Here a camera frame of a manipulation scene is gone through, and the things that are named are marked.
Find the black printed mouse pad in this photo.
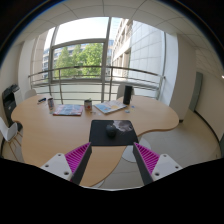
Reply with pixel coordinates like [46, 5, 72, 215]
[88, 119, 139, 147]

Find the printed can with plant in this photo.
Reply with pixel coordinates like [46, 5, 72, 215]
[83, 98, 93, 112]

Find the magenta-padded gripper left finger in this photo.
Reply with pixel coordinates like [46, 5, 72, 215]
[40, 141, 93, 186]

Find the red and blue magazine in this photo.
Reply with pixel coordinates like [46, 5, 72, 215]
[52, 103, 84, 117]

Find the light blue booklet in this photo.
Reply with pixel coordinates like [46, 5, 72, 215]
[93, 100, 128, 115]

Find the metal balcony railing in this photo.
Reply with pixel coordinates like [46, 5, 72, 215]
[28, 65, 166, 103]

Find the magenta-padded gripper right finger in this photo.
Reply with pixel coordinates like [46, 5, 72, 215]
[132, 142, 184, 187]

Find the black printer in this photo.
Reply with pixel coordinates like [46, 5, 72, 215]
[1, 83, 21, 128]

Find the black computer mouse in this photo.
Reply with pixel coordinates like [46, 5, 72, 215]
[105, 123, 118, 139]

